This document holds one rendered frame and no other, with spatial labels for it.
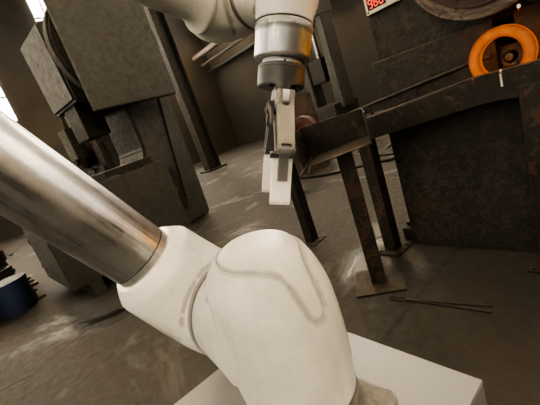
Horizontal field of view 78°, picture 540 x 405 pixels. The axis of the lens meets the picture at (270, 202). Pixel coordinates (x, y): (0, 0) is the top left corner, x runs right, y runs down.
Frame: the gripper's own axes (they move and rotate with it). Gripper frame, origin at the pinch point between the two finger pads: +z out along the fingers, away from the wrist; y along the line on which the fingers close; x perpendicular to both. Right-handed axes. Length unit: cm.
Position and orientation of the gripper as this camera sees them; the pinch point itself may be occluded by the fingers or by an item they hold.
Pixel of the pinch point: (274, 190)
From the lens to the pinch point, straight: 56.7
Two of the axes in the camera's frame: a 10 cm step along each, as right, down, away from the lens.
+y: -1.1, -1.7, 9.8
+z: -0.6, 9.9, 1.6
